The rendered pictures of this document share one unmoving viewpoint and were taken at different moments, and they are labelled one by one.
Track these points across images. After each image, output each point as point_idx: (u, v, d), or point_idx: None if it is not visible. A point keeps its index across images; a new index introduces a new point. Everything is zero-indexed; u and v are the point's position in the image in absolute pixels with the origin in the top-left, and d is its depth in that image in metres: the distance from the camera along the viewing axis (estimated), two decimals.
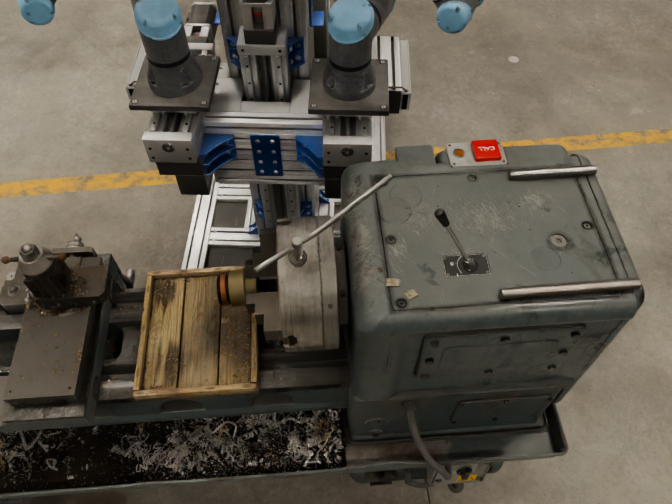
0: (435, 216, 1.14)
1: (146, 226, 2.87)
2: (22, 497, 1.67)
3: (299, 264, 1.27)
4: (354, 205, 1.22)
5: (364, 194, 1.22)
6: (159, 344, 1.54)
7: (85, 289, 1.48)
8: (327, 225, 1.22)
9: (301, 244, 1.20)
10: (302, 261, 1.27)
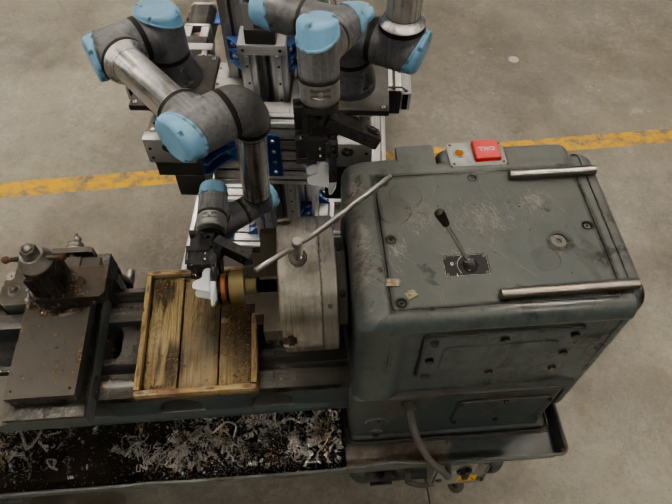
0: (435, 216, 1.14)
1: (146, 226, 2.87)
2: (22, 497, 1.67)
3: (299, 264, 1.27)
4: (354, 205, 1.22)
5: (364, 194, 1.22)
6: (159, 344, 1.54)
7: (85, 289, 1.48)
8: (327, 225, 1.22)
9: (301, 244, 1.20)
10: (302, 261, 1.27)
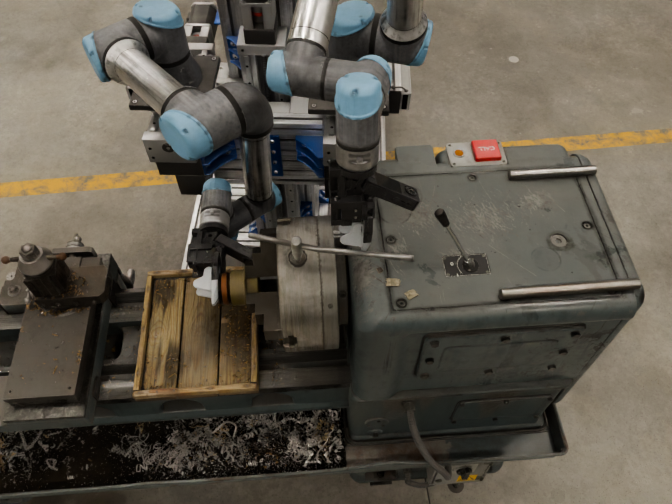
0: (435, 216, 1.14)
1: (146, 226, 2.87)
2: (22, 497, 1.67)
3: (293, 263, 1.27)
4: (364, 254, 1.18)
5: (378, 253, 1.17)
6: (159, 344, 1.54)
7: (85, 289, 1.48)
8: (331, 251, 1.20)
9: (297, 247, 1.20)
10: (297, 263, 1.27)
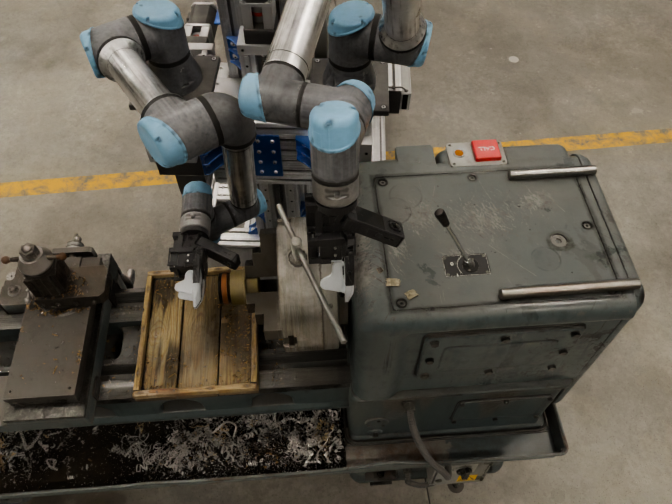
0: (435, 216, 1.14)
1: (146, 226, 2.87)
2: (22, 497, 1.67)
3: (290, 257, 1.27)
4: (321, 301, 1.14)
5: (329, 311, 1.12)
6: (159, 344, 1.54)
7: (85, 289, 1.48)
8: (308, 274, 1.18)
9: (292, 246, 1.20)
10: (292, 260, 1.27)
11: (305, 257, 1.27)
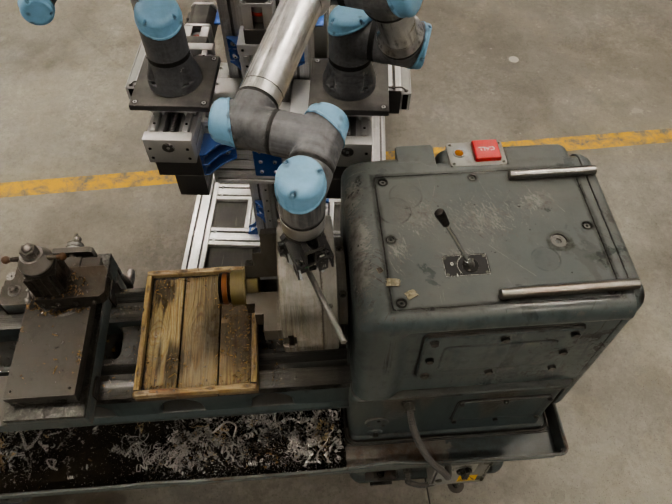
0: (435, 216, 1.14)
1: (146, 226, 2.87)
2: (22, 497, 1.67)
3: None
4: (321, 301, 1.14)
5: (329, 311, 1.12)
6: (159, 344, 1.54)
7: (85, 289, 1.48)
8: (308, 274, 1.18)
9: None
10: None
11: None
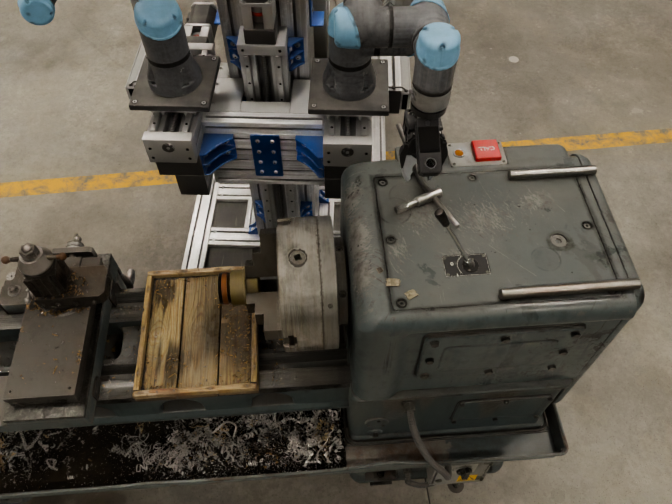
0: (435, 216, 1.14)
1: (146, 226, 2.87)
2: (22, 497, 1.67)
3: (290, 257, 1.27)
4: None
5: None
6: (159, 344, 1.54)
7: (85, 289, 1.48)
8: None
9: None
10: (292, 260, 1.27)
11: (305, 257, 1.27)
